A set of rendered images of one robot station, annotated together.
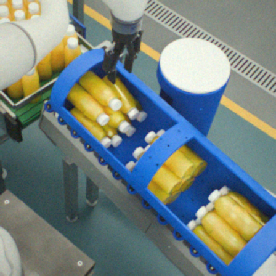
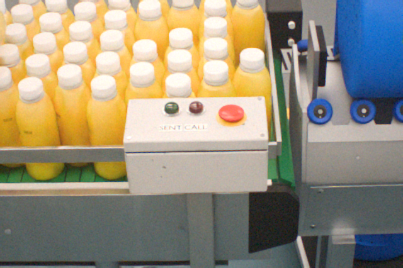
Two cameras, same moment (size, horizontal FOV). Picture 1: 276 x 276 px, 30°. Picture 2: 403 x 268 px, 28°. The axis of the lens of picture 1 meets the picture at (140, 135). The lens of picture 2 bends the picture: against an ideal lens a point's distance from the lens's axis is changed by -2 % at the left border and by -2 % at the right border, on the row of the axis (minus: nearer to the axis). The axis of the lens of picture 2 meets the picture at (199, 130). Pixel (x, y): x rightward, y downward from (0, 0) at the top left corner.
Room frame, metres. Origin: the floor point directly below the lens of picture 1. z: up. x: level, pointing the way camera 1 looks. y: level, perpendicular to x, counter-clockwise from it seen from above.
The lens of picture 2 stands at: (0.30, 1.16, 1.82)
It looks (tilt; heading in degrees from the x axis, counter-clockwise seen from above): 39 degrees down; 325
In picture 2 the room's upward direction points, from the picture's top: 2 degrees counter-clockwise
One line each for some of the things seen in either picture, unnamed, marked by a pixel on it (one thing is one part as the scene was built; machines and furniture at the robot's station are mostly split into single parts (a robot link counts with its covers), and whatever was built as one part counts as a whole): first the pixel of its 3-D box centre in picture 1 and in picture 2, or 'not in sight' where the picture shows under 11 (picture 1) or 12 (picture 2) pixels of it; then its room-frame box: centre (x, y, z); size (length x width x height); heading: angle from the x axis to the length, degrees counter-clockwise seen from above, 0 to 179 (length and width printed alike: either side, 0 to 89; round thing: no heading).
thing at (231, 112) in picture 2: not in sight; (231, 114); (1.03, 0.59, 1.11); 0.04 x 0.04 x 0.01
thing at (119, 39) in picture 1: (124, 35); not in sight; (1.03, 0.10, 1.47); 0.08 x 0.07 x 0.09; 143
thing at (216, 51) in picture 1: (194, 64); not in sight; (1.36, -0.16, 1.03); 0.28 x 0.28 x 0.01
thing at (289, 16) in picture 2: not in sight; (283, 25); (1.36, 0.20, 0.95); 0.10 x 0.07 x 0.10; 143
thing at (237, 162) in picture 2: not in sight; (197, 144); (1.06, 0.63, 1.05); 0.20 x 0.10 x 0.10; 53
